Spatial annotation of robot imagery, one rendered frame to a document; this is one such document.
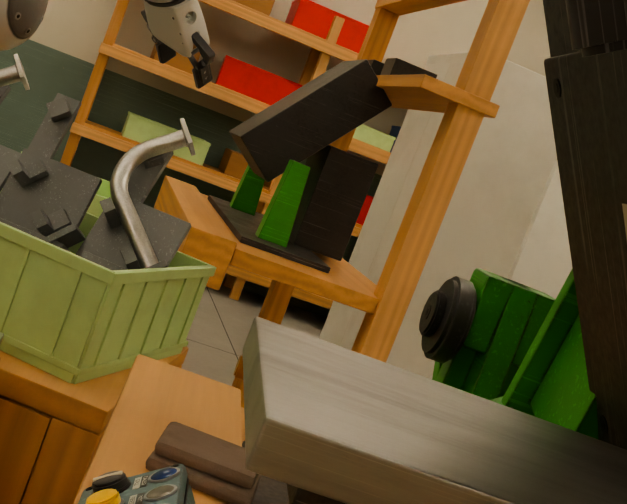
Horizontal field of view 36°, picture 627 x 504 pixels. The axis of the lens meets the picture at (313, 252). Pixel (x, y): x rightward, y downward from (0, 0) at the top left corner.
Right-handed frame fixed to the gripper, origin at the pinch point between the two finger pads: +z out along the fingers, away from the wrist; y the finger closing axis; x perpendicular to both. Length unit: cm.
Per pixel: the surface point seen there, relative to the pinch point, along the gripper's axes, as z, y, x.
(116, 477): -40, -71, 57
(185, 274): 22.2, -16.9, 19.4
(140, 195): 19.1, -0.1, 14.8
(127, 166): 13.8, 2.2, 14.3
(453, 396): -64, -92, 47
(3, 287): 4.2, -11.7, 45.1
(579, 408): -56, -95, 39
